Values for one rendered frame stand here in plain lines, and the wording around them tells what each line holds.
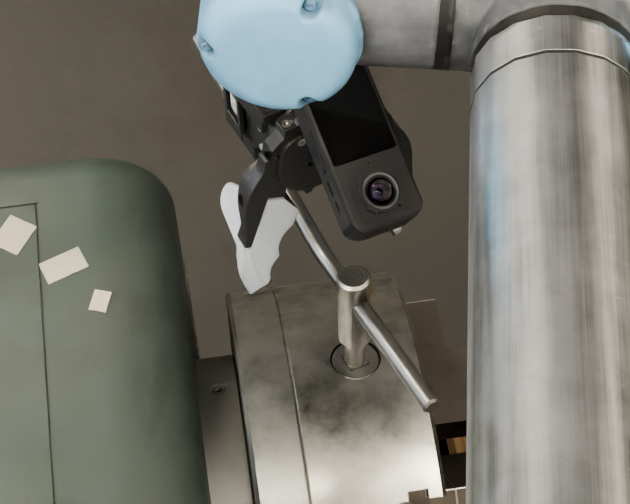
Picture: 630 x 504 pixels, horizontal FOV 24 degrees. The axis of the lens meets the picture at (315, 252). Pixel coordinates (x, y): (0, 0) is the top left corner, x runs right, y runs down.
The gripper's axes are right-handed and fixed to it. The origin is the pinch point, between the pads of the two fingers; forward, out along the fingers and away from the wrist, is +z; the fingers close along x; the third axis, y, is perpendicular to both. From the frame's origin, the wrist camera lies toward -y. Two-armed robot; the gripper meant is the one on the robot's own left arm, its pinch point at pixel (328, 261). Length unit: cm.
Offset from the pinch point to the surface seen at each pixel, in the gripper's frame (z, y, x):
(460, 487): 11.3, -13.2, -2.8
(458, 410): 19.4, -3.1, -9.2
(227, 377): 12.0, 3.1, 6.9
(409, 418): 7.3, -9.1, -1.1
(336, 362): 6.7, -3.1, 1.2
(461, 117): 109, 103, -79
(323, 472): 8.4, -9.5, 5.6
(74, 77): 105, 144, -21
